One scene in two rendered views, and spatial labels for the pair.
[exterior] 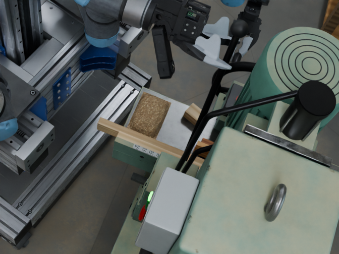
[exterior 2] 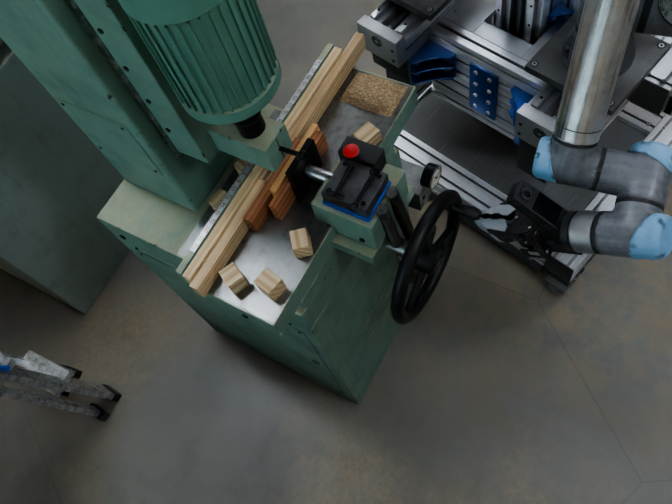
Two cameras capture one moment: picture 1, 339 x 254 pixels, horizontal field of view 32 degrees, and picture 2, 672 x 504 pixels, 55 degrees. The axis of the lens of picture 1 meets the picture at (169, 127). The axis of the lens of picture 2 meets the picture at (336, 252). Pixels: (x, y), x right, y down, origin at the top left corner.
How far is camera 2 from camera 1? 1.48 m
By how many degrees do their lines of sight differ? 50
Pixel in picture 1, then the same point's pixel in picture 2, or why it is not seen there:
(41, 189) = (410, 148)
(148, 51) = (653, 309)
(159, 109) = (375, 96)
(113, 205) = not seen: hidden behind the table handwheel
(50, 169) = (436, 159)
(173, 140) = (337, 119)
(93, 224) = not seen: hidden behind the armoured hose
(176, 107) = (383, 122)
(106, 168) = (462, 248)
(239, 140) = not seen: outside the picture
